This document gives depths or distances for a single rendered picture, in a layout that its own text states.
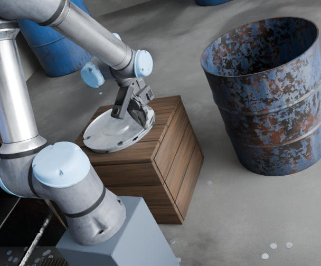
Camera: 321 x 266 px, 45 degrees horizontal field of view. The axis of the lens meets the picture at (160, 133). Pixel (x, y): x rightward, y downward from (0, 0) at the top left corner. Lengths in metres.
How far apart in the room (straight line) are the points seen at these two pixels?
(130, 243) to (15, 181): 0.32
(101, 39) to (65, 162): 0.33
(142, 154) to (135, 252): 0.43
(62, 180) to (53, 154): 0.07
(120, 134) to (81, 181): 0.60
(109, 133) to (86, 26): 0.62
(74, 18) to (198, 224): 0.91
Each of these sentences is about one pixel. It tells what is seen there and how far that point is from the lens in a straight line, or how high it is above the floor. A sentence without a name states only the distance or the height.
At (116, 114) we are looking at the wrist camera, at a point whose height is 0.51.
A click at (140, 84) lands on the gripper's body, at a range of 1.35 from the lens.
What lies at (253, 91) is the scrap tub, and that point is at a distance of 1.32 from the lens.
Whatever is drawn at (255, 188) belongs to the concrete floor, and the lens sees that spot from 1.56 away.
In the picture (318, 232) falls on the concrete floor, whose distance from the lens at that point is 1.40.
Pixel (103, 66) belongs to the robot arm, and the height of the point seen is 0.70.
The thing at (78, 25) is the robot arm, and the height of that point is 0.88.
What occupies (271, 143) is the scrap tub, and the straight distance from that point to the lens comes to 1.47.
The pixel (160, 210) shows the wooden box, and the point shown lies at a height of 0.09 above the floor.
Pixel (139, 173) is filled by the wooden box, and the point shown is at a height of 0.28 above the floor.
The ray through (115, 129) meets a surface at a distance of 1.49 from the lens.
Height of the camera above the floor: 1.11
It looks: 33 degrees down
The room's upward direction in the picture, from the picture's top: 25 degrees counter-clockwise
